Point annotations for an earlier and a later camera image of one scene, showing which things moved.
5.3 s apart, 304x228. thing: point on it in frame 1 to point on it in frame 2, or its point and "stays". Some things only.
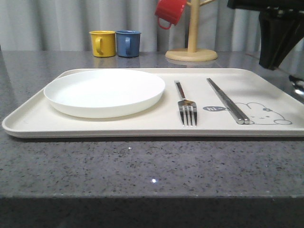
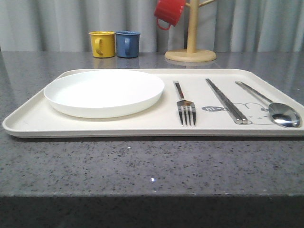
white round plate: x=104 y=93 stays
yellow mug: x=103 y=43 stays
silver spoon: x=298 y=83 to x=280 y=114
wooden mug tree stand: x=192 y=53 stays
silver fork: x=186 y=105 stays
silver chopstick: x=240 y=119 to x=236 y=120
